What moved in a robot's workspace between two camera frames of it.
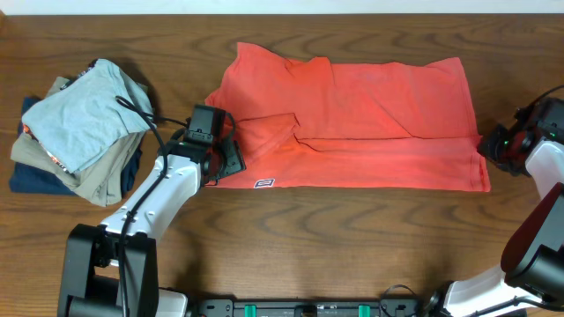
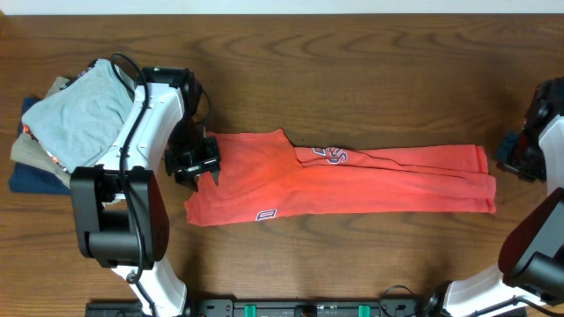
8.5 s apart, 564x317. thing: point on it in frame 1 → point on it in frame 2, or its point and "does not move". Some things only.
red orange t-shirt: (310, 123) → (263, 174)
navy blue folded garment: (24, 179) does not move
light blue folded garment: (84, 118) does not move
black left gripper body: (229, 158) → (191, 151)
